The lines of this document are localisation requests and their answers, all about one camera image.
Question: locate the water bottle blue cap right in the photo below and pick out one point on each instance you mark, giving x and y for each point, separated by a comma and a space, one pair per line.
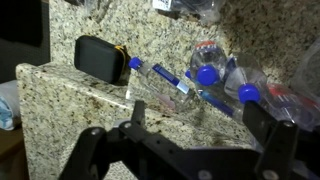
284, 104

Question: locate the purple allura pouch in bag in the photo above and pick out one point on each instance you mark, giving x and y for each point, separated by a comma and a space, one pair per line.
207, 10

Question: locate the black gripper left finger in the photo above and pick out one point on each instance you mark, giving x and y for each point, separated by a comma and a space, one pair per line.
147, 156

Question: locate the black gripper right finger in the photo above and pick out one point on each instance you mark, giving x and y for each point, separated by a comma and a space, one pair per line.
283, 143

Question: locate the black zippered case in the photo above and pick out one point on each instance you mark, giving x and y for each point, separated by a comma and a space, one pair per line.
100, 59

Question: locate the water bottle blue cap middle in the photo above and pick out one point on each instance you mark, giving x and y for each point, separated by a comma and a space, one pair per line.
244, 80

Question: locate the white trash bin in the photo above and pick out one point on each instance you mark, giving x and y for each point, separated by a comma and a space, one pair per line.
10, 116

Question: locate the bottle with blue cap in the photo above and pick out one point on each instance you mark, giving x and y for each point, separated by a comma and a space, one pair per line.
160, 89

